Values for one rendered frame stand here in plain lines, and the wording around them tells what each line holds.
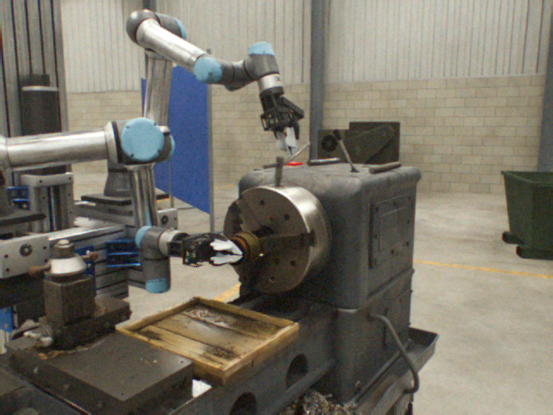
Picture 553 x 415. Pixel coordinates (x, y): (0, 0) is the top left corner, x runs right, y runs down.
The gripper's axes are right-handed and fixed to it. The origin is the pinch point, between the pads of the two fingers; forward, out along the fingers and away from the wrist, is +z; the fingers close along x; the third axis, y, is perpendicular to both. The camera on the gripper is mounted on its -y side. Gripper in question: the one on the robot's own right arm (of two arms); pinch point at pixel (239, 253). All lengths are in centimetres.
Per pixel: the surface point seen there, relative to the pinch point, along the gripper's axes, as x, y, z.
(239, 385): -26.0, 14.9, 11.9
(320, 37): 229, -899, -502
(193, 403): -16.4, 37.3, 19.9
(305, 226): 5.8, -15.3, 10.5
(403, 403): -67, -65, 22
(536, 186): -28, -450, 12
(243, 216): 7.5, -10.3, -7.1
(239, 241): 2.8, -1.4, -1.0
